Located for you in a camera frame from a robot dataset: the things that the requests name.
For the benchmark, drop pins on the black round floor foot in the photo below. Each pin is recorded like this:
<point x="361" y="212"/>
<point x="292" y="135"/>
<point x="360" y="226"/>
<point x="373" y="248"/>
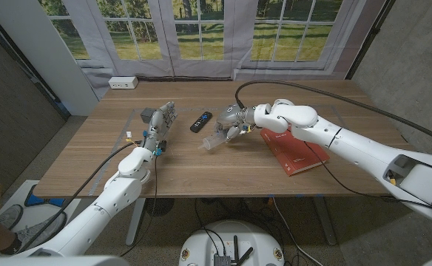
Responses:
<point x="159" y="207"/>

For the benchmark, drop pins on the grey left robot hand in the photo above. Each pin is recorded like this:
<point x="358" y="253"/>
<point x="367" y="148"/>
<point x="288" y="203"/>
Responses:
<point x="157" y="125"/>

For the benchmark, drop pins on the small grey cube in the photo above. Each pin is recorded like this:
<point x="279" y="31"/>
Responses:
<point x="147" y="115"/>

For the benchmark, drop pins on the grey radio box with antennas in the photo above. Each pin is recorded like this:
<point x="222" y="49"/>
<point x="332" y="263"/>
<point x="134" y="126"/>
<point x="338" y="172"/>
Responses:
<point x="221" y="260"/>

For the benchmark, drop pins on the black backdrop stand pole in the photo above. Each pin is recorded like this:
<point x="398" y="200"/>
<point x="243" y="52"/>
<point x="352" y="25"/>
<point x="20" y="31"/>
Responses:
<point x="367" y="40"/>

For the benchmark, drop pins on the red notebook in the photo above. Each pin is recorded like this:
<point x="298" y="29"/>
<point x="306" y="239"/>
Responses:
<point x="293" y="155"/>

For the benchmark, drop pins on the white pillar panel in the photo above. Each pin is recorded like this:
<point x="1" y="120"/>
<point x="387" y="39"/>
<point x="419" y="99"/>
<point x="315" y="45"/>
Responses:
<point x="46" y="48"/>

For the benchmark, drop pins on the large clear plastic syringe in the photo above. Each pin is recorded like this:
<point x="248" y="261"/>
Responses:
<point x="211" y="142"/>

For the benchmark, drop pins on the grey sneaker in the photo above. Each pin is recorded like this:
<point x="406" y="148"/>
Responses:
<point x="42" y="229"/>
<point x="9" y="217"/>

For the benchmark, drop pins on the white table leg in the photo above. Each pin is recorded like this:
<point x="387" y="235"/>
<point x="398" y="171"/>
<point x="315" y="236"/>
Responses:
<point x="325" y="225"/>
<point x="134" y="225"/>

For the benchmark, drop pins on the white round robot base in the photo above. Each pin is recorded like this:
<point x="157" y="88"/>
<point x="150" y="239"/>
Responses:
<point x="205" y="244"/>

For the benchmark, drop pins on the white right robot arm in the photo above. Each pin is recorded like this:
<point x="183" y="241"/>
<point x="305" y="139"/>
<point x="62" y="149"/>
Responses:
<point x="367" y="147"/>

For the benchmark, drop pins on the white power strip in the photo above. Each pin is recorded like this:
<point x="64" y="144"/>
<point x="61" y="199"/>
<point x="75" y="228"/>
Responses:
<point x="123" y="82"/>

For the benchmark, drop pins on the black TV remote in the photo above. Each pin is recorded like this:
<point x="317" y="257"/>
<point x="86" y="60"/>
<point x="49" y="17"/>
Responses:
<point x="200" y="122"/>

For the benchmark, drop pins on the printed window backdrop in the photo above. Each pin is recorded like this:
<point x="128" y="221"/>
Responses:
<point x="157" y="37"/>

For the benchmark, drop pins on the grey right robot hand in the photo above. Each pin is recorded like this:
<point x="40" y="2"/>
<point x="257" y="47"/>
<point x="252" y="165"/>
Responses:
<point x="232" y="116"/>

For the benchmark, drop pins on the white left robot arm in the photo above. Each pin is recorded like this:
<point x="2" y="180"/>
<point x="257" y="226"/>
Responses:
<point x="101" y="214"/>

